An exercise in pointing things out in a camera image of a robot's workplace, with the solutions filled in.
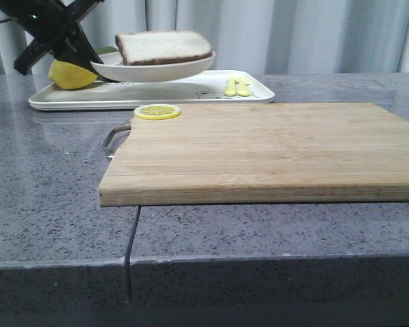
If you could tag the right yellow utensil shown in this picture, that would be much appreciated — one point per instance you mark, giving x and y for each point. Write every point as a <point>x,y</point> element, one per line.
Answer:
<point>242,86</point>

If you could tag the lemon slice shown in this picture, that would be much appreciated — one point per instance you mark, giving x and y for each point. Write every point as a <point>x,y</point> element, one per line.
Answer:
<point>157,111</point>

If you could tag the green lime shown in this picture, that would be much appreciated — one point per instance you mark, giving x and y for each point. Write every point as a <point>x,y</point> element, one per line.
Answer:
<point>106,49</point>

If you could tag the white round plate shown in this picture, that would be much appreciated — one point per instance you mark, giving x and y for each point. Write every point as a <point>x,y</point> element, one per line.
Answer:
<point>113,68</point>

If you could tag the left yellow utensil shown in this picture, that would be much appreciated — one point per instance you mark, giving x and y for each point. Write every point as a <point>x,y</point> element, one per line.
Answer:
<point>231,87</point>

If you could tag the wooden cutting board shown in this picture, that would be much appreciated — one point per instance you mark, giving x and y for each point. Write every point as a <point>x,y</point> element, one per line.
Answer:
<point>258,153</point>

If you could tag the bread slice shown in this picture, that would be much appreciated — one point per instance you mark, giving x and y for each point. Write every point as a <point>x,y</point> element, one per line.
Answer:
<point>162,47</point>

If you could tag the yellow utensil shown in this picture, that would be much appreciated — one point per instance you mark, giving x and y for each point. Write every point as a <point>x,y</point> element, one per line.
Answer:
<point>242,86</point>
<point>231,87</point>

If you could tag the white rectangular tray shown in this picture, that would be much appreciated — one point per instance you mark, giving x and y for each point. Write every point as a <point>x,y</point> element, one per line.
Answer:
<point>208,86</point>

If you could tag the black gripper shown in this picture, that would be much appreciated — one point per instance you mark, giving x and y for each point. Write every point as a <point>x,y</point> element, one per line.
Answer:
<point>55,28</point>

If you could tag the yellow lemon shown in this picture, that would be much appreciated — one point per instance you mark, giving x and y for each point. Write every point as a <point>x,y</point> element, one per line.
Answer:
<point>69,76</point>

